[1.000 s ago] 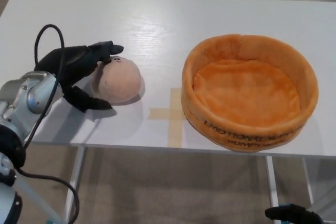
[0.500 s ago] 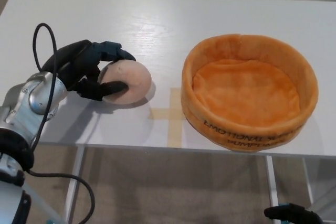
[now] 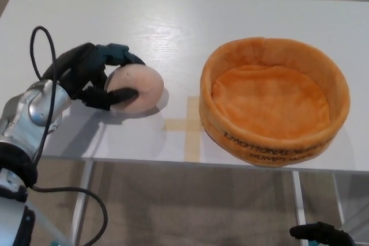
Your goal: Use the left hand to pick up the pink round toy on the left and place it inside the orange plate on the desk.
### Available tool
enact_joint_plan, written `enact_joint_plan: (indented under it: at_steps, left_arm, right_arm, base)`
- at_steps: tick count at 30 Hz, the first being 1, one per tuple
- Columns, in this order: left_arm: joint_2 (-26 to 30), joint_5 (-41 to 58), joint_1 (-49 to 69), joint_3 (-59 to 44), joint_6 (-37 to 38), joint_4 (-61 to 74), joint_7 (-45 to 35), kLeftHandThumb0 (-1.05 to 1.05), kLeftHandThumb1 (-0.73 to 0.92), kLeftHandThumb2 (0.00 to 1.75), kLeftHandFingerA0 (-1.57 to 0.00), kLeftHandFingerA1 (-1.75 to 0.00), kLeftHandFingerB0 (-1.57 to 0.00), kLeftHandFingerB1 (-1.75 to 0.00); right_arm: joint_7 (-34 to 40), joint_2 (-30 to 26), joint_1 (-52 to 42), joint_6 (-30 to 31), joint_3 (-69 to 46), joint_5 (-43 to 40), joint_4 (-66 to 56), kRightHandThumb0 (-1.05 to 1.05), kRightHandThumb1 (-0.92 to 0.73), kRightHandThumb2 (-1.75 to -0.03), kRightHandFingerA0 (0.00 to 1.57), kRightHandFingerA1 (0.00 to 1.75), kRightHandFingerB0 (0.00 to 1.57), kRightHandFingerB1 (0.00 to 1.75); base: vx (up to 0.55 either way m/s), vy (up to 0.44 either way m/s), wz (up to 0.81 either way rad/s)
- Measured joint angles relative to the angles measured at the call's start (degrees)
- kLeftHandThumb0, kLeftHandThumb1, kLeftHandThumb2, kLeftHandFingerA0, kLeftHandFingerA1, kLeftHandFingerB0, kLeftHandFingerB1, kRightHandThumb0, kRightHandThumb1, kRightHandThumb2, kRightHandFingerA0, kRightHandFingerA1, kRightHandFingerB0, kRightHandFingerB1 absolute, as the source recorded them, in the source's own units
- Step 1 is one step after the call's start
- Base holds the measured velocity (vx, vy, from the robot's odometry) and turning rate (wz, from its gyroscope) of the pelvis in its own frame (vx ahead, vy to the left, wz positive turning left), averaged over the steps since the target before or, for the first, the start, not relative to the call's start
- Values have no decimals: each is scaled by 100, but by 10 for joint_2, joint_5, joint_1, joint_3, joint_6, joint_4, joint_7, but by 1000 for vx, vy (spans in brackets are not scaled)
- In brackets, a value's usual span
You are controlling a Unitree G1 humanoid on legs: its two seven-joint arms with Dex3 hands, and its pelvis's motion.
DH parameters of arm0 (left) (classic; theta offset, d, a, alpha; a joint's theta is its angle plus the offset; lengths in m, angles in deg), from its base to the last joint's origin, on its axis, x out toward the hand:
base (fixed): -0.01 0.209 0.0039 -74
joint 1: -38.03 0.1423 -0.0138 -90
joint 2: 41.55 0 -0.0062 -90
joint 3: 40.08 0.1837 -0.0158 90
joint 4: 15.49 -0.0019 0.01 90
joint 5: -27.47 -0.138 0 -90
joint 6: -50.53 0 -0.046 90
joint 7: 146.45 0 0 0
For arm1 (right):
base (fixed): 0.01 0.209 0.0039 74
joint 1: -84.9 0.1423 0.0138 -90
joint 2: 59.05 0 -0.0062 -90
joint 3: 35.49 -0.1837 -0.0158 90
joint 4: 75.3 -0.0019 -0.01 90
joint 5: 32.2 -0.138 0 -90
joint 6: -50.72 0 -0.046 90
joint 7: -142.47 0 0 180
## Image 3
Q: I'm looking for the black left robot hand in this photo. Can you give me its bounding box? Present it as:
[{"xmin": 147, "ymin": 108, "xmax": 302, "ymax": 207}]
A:
[{"xmin": 43, "ymin": 42, "xmax": 148, "ymax": 112}]

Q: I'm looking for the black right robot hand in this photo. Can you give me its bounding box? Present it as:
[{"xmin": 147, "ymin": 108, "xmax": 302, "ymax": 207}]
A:
[{"xmin": 289, "ymin": 221, "xmax": 356, "ymax": 246}]

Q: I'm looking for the pink round plush toy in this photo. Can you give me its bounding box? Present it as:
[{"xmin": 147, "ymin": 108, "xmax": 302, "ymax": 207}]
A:
[{"xmin": 104, "ymin": 65, "xmax": 165, "ymax": 114}]

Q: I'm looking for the orange plush round plate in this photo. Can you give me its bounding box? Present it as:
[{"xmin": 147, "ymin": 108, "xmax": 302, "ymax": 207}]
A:
[{"xmin": 198, "ymin": 36, "xmax": 351, "ymax": 169}]

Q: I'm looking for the white table leg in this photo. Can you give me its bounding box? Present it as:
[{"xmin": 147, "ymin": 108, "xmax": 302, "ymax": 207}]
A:
[
  {"xmin": 330, "ymin": 172, "xmax": 346, "ymax": 224},
  {"xmin": 292, "ymin": 171, "xmax": 307, "ymax": 226},
  {"xmin": 70, "ymin": 160, "xmax": 95, "ymax": 241}
]

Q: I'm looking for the short beige tape strip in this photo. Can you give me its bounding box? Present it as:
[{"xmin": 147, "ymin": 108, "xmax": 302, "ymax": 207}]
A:
[{"xmin": 164, "ymin": 118, "xmax": 189, "ymax": 132}]

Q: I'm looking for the long beige tape strip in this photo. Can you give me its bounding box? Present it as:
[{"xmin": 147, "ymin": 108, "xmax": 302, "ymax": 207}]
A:
[{"xmin": 183, "ymin": 96, "xmax": 203, "ymax": 161}]

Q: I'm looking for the light blue metal bar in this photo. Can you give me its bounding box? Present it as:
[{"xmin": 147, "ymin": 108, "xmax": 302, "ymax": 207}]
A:
[{"xmin": 26, "ymin": 199, "xmax": 70, "ymax": 246}]

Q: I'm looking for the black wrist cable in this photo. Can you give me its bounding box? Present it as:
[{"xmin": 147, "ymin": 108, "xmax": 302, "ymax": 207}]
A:
[{"xmin": 29, "ymin": 25, "xmax": 109, "ymax": 246}]

